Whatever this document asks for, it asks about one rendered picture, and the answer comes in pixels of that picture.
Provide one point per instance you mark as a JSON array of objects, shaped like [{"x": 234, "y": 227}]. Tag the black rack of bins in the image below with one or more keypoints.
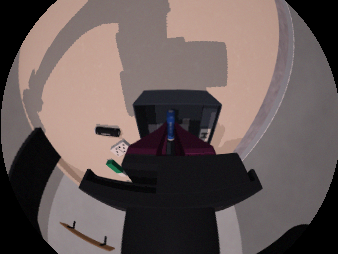
[{"x": 150, "y": 113}]

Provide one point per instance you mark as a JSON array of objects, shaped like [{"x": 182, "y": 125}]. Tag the green and white eraser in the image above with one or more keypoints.
[{"x": 116, "y": 168}]

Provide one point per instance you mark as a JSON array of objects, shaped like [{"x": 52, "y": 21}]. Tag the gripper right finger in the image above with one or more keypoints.
[{"x": 189, "y": 144}]

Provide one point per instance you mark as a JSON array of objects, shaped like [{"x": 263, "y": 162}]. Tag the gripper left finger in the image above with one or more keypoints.
[{"x": 152, "y": 144}]

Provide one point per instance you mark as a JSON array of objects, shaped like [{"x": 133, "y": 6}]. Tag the blue battery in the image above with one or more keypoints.
[{"x": 170, "y": 114}]

